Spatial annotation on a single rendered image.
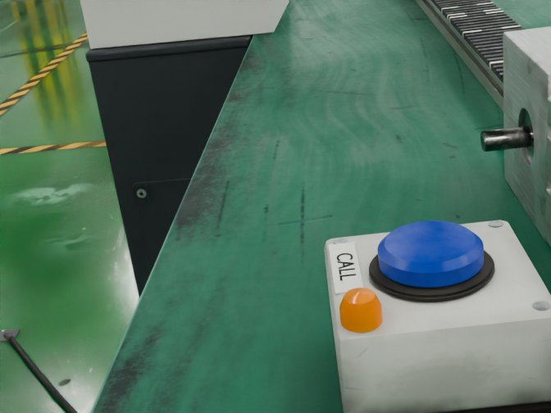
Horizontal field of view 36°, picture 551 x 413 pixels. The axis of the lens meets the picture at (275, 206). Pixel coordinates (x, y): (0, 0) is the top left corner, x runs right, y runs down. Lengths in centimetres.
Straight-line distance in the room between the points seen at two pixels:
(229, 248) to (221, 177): 11
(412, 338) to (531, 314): 4
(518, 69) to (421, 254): 20
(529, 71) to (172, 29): 61
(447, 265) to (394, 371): 4
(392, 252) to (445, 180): 24
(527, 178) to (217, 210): 19
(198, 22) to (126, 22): 8
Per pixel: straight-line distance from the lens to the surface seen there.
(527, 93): 49
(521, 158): 52
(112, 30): 104
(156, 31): 103
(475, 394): 32
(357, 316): 30
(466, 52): 80
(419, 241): 33
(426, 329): 31
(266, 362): 40
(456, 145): 62
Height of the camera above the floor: 101
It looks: 25 degrees down
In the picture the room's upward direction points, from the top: 8 degrees counter-clockwise
